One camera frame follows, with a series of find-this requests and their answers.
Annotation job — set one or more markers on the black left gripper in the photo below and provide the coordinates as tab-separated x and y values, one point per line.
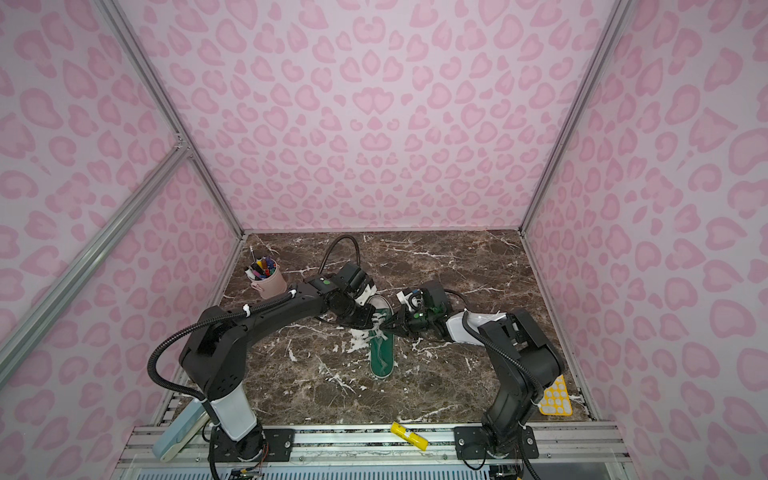
365	322

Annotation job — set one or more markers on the pink pen cup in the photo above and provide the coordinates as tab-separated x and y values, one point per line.
270	286

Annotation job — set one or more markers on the white shoelace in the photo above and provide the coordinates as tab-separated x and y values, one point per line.
364	339

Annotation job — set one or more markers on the green canvas sneaker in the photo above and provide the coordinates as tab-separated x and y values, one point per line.
382	358

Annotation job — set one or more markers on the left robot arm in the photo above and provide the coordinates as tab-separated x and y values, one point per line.
216	356

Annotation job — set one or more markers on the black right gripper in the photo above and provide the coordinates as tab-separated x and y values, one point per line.
402	319

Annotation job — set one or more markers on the coloured pens bundle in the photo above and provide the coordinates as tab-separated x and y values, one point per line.
261	269

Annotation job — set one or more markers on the light blue device lower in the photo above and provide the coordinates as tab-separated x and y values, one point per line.
180	432

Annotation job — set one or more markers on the yellow marker tube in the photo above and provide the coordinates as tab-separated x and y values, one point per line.
409	436

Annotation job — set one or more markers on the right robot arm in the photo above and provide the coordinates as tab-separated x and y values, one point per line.
524	360

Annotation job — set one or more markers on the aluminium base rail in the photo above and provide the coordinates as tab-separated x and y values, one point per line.
570	450

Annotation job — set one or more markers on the aluminium frame post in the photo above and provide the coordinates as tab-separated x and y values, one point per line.
158	52

